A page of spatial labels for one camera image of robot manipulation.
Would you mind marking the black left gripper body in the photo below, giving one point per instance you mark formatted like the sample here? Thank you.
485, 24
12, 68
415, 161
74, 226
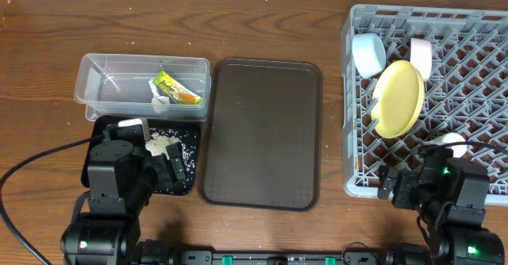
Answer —
152, 162

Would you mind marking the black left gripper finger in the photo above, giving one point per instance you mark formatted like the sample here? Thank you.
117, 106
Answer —
163, 175
175, 156

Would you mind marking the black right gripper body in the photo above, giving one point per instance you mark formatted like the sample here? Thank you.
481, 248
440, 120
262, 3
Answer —
407, 181

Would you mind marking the white tissue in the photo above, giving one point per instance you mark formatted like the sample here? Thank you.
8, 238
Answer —
160, 103

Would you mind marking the green snack wrapper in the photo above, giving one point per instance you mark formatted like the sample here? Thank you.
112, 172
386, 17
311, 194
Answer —
176, 90

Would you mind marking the small white cup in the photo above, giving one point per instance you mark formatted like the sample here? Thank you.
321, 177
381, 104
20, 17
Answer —
449, 138

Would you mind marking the yellow plate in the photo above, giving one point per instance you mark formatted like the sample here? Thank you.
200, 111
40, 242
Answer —
399, 95

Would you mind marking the blue bowl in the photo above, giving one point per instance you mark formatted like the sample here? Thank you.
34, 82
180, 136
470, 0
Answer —
369, 54

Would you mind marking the white pink rice bowl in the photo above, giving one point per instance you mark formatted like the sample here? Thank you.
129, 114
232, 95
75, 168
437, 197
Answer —
421, 57

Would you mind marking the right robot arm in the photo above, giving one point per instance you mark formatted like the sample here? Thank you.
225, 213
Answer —
449, 195

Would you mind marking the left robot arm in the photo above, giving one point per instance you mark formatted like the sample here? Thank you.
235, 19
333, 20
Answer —
122, 176

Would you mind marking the grey dishwasher rack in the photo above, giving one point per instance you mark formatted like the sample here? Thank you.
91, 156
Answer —
466, 92

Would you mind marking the pile of rice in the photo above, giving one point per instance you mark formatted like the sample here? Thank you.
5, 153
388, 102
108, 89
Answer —
189, 139

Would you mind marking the clear plastic bin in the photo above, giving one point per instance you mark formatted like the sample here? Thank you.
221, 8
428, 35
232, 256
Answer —
117, 84

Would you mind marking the brown serving tray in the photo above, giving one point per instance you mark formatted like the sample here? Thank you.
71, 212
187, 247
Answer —
263, 136

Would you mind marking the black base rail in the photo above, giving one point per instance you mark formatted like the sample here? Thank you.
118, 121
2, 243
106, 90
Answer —
278, 259

